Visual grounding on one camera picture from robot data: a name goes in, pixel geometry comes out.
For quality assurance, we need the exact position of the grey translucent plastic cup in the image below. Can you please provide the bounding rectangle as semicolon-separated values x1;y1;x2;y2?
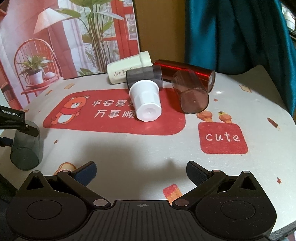
10;120;41;171

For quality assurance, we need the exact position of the red room scene backdrop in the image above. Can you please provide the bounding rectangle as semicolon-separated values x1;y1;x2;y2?
1;1;139;109

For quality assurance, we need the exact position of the brown translucent plastic cup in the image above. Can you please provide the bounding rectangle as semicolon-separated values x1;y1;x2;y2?
171;70;209;114

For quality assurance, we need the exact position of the white plastic cup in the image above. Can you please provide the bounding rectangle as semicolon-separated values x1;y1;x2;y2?
129;80;162;122

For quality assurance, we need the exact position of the dark grey translucent cup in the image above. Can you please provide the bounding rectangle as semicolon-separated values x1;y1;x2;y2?
126;65;164;89

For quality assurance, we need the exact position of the bear print tablecloth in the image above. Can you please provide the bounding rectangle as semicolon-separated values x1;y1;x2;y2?
0;64;296;235

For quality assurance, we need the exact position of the cream lidded tumbler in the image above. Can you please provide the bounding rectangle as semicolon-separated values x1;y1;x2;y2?
107;51;152;84

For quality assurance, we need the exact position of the shiny red cylindrical bottle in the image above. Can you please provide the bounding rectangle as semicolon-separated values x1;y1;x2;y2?
152;59;216;93

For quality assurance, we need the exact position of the teal curtain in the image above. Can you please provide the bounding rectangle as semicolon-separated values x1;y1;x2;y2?
185;1;295;114

